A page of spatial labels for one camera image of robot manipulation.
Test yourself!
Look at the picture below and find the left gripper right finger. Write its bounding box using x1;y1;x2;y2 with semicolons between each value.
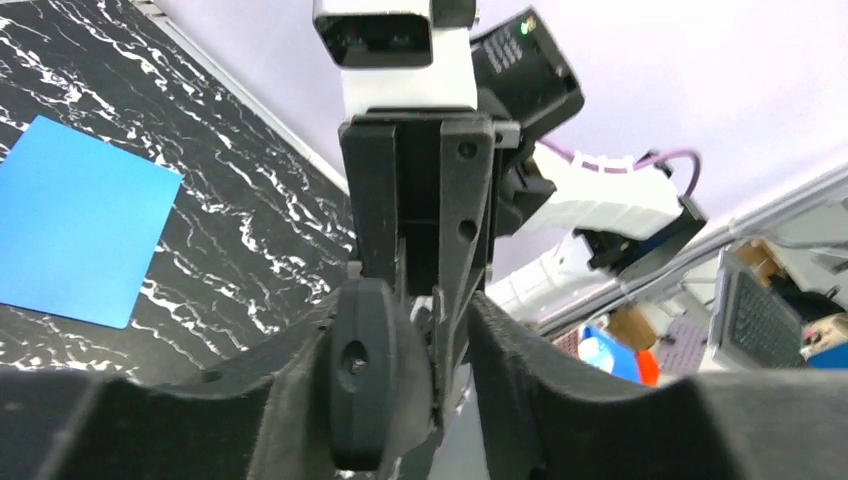
468;293;847;479

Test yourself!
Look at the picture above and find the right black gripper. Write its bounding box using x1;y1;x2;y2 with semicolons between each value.
339;111;521;424

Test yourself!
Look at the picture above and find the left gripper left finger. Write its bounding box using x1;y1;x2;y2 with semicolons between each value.
1;294;338;479

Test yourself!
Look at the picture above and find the black remote control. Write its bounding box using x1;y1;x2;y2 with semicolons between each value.
328;278;433;471

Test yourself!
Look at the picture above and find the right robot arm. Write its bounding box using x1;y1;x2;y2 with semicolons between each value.
313;1;704;427

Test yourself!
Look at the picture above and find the blue foam pad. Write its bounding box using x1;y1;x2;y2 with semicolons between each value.
1;116;182;329

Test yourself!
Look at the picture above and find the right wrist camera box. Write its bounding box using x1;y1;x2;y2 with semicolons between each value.
313;0;478;117

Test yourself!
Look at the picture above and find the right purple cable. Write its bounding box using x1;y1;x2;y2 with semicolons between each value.
536;135;704;200

